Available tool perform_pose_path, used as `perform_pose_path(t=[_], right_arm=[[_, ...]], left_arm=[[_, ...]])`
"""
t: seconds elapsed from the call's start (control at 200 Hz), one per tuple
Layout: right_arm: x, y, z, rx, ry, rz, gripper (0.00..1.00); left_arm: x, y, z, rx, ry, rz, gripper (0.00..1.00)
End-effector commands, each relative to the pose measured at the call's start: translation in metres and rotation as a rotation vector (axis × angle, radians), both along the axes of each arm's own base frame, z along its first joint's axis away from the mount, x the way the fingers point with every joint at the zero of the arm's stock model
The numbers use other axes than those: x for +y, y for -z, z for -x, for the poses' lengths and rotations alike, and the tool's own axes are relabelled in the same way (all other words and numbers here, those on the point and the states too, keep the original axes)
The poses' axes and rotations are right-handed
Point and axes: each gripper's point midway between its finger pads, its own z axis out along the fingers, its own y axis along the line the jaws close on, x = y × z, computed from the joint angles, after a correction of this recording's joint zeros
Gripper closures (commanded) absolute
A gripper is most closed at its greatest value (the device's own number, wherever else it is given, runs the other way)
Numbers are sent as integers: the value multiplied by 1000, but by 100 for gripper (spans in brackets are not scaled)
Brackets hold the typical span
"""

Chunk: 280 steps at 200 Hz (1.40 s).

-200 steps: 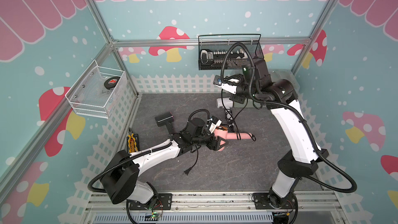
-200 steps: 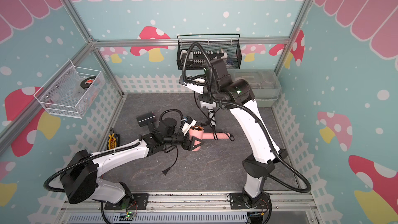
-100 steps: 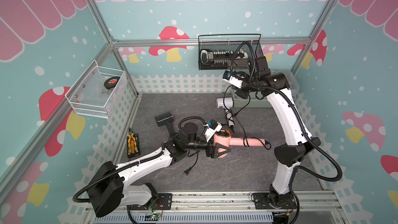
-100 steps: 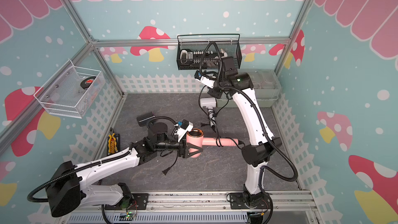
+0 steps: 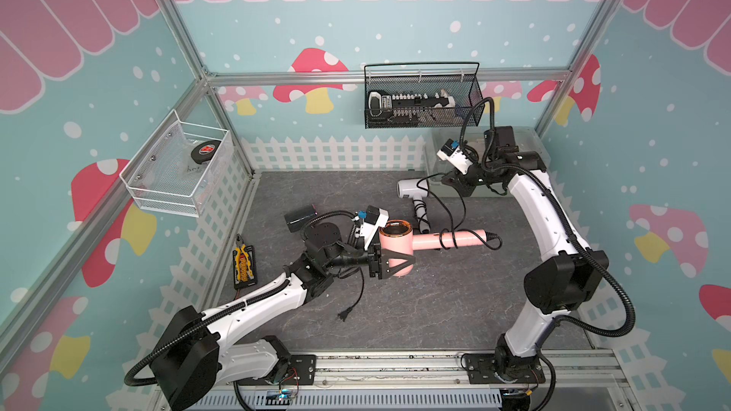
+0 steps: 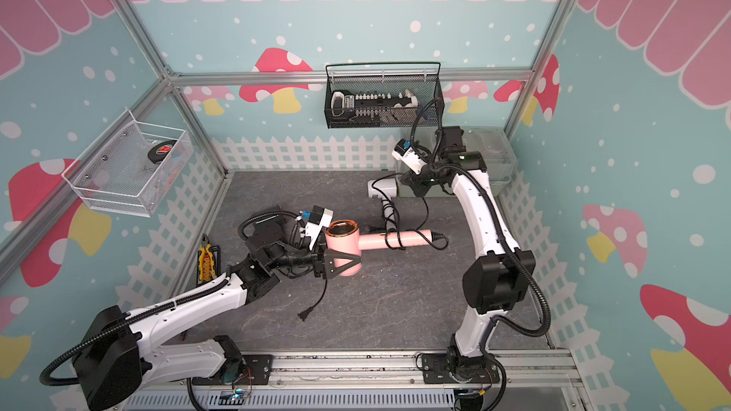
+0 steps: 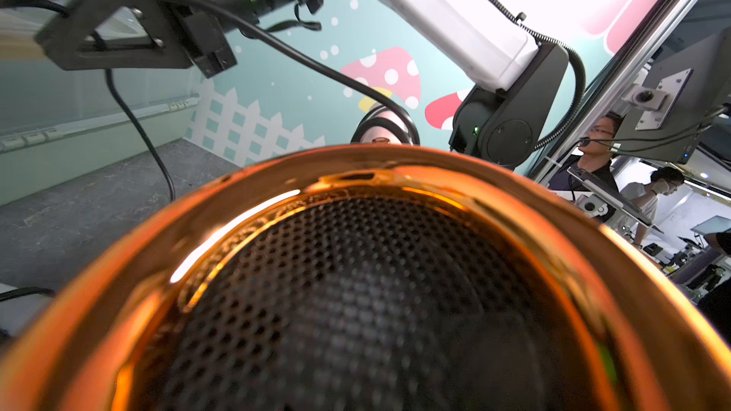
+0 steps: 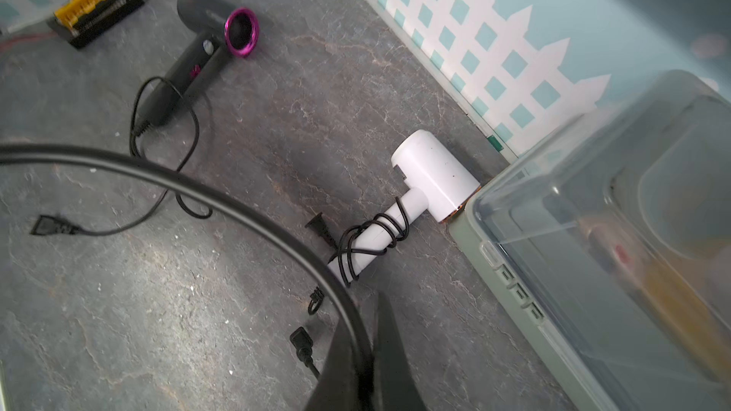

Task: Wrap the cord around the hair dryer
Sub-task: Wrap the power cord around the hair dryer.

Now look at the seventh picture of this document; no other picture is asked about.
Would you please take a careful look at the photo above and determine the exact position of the green clear storage box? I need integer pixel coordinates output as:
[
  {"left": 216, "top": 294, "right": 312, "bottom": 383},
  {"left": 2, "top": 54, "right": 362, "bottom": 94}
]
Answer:
[{"left": 1, "top": 9, "right": 203, "bottom": 204}]

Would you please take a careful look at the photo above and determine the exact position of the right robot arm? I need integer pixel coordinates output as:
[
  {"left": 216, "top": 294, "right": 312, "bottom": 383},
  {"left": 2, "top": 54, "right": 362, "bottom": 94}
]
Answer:
[{"left": 6, "top": 0, "right": 586, "bottom": 169}]

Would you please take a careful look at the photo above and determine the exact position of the pink hair dryer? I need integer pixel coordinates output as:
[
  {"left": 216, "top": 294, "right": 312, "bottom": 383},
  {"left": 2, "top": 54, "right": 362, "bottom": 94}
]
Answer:
[{"left": 1, "top": 145, "right": 730, "bottom": 410}]

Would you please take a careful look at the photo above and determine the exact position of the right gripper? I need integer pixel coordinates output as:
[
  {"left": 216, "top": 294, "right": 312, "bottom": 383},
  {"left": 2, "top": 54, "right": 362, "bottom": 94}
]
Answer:
[{"left": 34, "top": 0, "right": 237, "bottom": 78}]

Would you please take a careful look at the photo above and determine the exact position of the person white shirt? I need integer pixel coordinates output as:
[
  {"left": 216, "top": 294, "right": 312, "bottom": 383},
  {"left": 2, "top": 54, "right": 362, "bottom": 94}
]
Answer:
[{"left": 614, "top": 167, "right": 685, "bottom": 249}]

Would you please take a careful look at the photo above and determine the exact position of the seated person black shirt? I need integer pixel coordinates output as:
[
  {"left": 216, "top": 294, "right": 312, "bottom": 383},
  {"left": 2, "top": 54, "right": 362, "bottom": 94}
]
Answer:
[{"left": 547, "top": 112, "right": 624, "bottom": 196}]

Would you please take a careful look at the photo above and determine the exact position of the monitor on mount arm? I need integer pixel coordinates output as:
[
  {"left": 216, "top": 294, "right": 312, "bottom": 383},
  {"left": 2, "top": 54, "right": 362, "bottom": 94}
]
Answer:
[{"left": 609, "top": 29, "right": 730, "bottom": 165}]

